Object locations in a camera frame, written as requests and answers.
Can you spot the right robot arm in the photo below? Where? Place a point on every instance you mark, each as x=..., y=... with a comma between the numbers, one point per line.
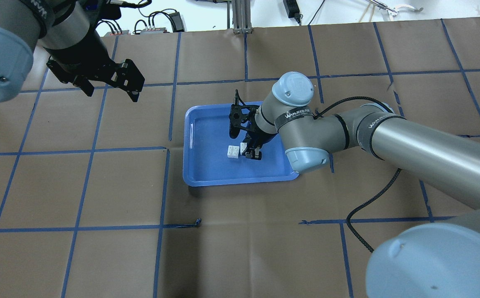
x=433, y=260

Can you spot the black power adapter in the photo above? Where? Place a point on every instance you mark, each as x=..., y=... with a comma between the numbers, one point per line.
x=292, y=9

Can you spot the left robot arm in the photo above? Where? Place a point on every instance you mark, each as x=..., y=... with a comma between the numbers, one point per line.
x=66, y=29

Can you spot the blue plastic tray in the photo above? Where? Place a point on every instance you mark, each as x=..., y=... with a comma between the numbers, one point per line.
x=205, y=152

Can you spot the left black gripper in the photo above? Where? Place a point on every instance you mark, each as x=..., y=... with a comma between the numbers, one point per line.
x=83, y=53

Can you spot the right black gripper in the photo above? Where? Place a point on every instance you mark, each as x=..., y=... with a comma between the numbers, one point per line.
x=257, y=140

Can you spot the aluminium frame post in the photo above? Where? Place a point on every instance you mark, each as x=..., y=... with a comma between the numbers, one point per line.
x=241, y=16

